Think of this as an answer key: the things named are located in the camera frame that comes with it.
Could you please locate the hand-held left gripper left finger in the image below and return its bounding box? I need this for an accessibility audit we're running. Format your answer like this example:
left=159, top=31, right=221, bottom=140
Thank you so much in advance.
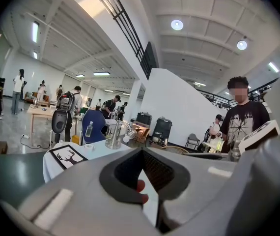
left=0, top=147, right=162, bottom=236

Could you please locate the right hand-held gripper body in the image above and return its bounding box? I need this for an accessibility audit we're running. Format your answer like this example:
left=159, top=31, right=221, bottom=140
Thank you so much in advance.
left=228, top=119, right=280, bottom=163

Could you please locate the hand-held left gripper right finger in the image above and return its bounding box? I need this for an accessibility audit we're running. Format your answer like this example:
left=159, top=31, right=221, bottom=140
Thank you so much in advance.
left=142, top=131, right=280, bottom=236

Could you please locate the black framed deer picture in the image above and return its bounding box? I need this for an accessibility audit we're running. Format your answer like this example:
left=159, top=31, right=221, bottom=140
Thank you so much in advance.
left=49, top=144, right=89, bottom=171

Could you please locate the gray folding chair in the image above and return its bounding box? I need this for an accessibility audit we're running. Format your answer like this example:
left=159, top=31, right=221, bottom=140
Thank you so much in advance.
left=185, top=133, right=201, bottom=150

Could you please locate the clear plastic bottle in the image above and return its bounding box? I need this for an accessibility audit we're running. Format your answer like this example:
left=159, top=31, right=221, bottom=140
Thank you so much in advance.
left=84, top=120, right=94, bottom=138

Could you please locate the silver desk lamp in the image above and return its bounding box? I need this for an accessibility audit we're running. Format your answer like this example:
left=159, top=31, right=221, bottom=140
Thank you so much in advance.
left=104, top=112, right=138, bottom=150

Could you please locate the black rolling bin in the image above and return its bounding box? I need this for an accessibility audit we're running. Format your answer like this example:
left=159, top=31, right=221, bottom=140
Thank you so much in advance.
left=151, top=117, right=173, bottom=145

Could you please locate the blue chair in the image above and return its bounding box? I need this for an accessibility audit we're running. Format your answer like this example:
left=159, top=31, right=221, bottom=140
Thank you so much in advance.
left=81, top=109, right=107, bottom=147

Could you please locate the wooden chair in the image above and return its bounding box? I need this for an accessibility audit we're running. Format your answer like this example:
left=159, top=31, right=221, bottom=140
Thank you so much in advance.
left=132, top=126, right=151, bottom=145

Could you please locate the light wooden table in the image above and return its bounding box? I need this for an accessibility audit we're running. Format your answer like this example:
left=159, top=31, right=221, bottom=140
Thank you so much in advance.
left=26, top=106, right=57, bottom=147

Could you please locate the small black machine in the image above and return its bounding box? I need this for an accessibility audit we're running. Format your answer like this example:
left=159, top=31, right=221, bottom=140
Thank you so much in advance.
left=136, top=112, right=153, bottom=127

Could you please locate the black stair railing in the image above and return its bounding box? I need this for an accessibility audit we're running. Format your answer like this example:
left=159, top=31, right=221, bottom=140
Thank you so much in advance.
left=87, top=0, right=159, bottom=81

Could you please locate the gold wire round chair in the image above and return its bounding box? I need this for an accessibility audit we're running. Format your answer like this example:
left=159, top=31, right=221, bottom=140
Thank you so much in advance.
left=160, top=146, right=190, bottom=155

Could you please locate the black floor cable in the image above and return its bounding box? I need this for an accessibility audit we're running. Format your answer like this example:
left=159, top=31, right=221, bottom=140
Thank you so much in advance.
left=21, top=138, right=51, bottom=150

